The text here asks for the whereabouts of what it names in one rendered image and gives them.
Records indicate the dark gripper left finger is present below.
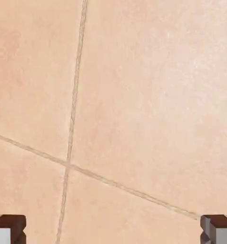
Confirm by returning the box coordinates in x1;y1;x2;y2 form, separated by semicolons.
0;214;27;244

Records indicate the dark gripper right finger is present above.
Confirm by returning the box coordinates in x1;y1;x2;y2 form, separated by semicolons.
200;214;227;244

